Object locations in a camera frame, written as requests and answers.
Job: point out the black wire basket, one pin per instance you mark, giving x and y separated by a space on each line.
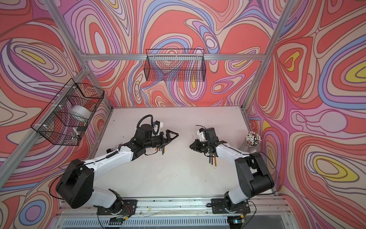
175 65
69 114

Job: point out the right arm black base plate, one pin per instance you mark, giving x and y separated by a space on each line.
225 206

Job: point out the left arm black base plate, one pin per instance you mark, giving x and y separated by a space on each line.
125 207

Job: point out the left black wire basket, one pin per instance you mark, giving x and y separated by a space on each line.
69 114

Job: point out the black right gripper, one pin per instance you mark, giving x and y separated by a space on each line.
196 144

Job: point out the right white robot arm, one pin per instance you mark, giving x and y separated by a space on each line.
253 174

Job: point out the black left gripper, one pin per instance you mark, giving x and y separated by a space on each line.
164 141

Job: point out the aluminium frame corner post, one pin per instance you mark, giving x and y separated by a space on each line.
67 35

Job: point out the silver tape roll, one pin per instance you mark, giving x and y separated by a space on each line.
80 113

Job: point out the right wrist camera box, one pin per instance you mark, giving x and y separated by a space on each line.
201 134

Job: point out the back black wire basket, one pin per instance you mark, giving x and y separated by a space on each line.
175 65

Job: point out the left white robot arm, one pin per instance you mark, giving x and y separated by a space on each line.
76 185

